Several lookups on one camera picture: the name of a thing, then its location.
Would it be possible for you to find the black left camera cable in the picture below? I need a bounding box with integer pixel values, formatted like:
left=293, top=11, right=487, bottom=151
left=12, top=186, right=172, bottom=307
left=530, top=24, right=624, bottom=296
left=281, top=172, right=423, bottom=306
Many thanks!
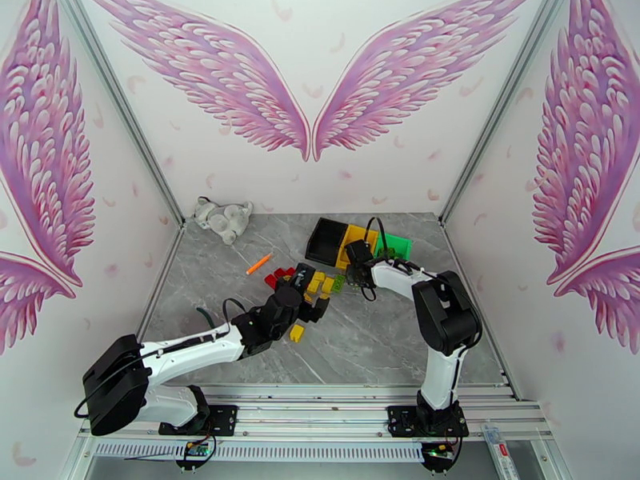
left=222, top=297, right=249, bottom=327

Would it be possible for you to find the small circuit board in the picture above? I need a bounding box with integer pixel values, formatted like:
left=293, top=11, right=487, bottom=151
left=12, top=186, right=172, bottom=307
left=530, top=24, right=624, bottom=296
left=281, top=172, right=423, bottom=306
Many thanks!
left=422, top=442, right=458, bottom=470
left=174, top=441, right=211, bottom=470

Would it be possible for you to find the aluminium frame post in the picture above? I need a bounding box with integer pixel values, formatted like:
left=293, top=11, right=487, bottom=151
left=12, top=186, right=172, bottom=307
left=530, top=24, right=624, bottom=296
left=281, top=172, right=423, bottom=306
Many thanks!
left=57, top=0, right=187, bottom=227
left=439, top=0, right=571, bottom=226

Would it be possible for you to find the grey husky plush toy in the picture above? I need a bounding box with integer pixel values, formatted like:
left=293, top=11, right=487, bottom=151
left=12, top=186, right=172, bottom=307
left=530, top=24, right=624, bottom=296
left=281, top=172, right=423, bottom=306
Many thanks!
left=194, top=195, right=254, bottom=246

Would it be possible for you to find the green plastic bin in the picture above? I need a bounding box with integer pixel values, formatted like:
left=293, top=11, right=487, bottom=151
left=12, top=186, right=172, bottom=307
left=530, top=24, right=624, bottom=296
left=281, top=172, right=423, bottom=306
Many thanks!
left=372, top=232, right=414, bottom=261

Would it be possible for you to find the orange marker pen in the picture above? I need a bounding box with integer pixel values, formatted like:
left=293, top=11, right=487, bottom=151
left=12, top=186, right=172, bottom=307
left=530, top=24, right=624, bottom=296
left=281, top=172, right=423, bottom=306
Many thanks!
left=245, top=253, right=274, bottom=276

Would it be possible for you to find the black plastic bin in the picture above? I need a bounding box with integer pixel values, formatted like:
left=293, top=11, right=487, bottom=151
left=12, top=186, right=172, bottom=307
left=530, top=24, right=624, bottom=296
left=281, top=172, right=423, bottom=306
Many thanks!
left=305, top=217, right=351, bottom=268

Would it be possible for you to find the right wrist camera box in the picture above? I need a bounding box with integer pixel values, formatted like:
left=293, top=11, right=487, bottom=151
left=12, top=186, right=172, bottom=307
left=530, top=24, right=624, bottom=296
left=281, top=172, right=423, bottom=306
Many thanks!
left=346, top=237, right=375, bottom=266

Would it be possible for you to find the white slotted cable duct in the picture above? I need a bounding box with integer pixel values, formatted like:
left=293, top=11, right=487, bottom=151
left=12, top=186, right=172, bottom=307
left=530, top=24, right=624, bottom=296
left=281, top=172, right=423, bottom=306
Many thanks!
left=94, top=442, right=426, bottom=464

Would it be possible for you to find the white label strip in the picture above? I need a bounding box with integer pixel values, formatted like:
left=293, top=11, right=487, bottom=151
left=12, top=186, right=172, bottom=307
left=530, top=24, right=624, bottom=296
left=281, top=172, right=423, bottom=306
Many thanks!
left=481, top=423, right=516, bottom=480

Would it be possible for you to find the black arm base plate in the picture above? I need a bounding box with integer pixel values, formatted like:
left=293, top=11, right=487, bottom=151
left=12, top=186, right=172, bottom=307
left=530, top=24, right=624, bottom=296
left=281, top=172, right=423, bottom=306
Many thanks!
left=387, top=405, right=470, bottom=438
left=158, top=404, right=238, bottom=437

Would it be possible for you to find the yellow plastic bin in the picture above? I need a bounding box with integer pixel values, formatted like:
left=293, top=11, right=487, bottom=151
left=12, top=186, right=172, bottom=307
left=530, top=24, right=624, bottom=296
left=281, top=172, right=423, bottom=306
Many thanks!
left=334, top=223, right=381, bottom=271

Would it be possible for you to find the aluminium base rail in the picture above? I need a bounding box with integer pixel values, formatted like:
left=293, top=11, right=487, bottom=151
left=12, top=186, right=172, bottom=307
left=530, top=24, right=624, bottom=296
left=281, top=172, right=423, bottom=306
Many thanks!
left=77, top=386, right=556, bottom=442

